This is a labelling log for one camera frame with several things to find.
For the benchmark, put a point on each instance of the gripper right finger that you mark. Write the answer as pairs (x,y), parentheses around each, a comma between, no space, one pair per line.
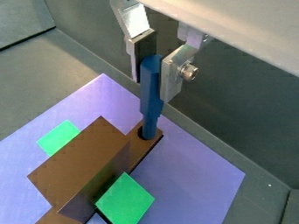
(178,68)

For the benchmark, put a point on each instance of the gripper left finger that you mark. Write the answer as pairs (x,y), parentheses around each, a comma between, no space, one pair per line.
(139,35)

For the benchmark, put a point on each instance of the blue peg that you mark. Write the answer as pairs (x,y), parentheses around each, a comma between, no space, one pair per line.
(151,103)

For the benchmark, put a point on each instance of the green left block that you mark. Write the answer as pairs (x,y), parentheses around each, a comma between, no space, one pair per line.
(57,137)

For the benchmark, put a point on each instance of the green block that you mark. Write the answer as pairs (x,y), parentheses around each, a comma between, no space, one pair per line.
(57,137)
(126,201)

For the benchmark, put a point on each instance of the purple base block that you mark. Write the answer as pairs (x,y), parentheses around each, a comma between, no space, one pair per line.
(192,181)

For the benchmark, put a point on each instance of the brown L-shaped block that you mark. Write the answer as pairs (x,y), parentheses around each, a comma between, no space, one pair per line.
(80,171)

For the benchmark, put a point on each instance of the green right block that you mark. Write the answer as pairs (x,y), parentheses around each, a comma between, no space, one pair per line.
(126,201)

